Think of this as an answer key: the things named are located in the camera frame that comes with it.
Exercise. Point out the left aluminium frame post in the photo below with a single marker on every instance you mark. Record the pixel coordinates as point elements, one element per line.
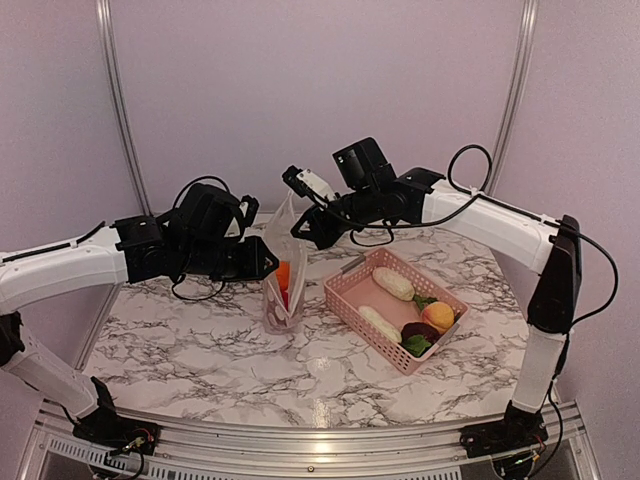
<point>109,48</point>

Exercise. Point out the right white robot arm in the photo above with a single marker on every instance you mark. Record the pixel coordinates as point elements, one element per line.
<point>381,198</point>

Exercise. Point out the clear polka dot zip bag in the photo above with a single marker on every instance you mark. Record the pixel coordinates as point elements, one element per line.
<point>278,238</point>

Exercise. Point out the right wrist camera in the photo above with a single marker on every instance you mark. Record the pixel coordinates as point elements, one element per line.
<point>305,183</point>

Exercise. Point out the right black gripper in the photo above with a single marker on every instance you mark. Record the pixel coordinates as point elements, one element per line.
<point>323,234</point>

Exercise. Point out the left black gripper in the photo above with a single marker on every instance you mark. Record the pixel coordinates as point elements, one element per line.
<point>256,265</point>

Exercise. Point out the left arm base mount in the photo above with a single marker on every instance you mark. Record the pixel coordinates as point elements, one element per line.
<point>106,427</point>

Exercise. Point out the pink plastic basket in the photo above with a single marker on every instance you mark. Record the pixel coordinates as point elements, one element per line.
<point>353,286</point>

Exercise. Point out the aluminium frame post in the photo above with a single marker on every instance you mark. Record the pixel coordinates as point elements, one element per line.
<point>516,89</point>
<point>109,48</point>

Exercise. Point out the orange knitted orange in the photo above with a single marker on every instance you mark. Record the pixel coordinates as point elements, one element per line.
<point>283,275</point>

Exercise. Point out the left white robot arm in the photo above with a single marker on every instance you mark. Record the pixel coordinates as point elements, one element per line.
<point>203,234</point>

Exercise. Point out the peach knitted fruit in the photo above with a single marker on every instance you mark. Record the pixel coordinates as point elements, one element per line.
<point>438,315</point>

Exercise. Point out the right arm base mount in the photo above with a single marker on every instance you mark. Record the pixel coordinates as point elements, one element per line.
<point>516,429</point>

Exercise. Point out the white knitted radish front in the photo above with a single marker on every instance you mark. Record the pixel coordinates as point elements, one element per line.
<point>375,319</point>

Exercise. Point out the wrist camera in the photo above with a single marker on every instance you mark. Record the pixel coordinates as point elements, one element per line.
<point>305,183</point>
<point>243,216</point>

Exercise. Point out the front aluminium table rail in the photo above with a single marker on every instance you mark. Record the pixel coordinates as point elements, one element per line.
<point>193,449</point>

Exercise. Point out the dark maroon knitted beet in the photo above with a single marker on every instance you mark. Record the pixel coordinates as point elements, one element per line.
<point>428,332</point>

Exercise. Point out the white knitted radish with leaves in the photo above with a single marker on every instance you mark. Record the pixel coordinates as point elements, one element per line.
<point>399,286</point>

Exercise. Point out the right aluminium frame post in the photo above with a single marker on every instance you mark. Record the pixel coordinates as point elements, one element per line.
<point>516,89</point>

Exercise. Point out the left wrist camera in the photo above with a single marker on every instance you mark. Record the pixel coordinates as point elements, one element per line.
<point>243,216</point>

